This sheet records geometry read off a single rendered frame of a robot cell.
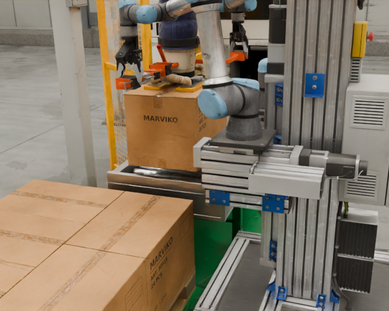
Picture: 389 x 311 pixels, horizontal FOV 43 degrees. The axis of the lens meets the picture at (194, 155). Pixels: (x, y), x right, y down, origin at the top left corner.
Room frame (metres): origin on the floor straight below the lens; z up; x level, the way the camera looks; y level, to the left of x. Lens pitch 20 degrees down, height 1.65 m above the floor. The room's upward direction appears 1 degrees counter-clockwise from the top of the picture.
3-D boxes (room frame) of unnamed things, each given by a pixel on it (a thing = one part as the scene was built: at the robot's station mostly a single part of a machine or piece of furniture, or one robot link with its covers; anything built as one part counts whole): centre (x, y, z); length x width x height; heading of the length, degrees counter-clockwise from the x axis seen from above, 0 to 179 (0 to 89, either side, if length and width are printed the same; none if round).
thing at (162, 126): (2.79, 0.08, 0.87); 0.60 x 0.40 x 0.40; 161
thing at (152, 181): (2.52, 0.17, 0.58); 0.70 x 0.03 x 0.06; 70
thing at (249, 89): (1.91, -0.20, 1.20); 0.13 x 0.12 x 0.14; 133
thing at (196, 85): (2.74, -0.02, 1.10); 0.34 x 0.10 x 0.05; 159
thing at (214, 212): (2.52, 0.17, 0.48); 0.70 x 0.03 x 0.15; 70
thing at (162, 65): (2.54, 0.16, 1.20); 0.10 x 0.08 x 0.06; 69
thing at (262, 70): (2.39, -0.38, 1.20); 0.13 x 0.12 x 0.14; 115
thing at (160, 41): (2.78, 0.07, 1.32); 0.23 x 0.23 x 0.04
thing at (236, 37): (2.93, -0.26, 1.34); 0.09 x 0.08 x 0.12; 159
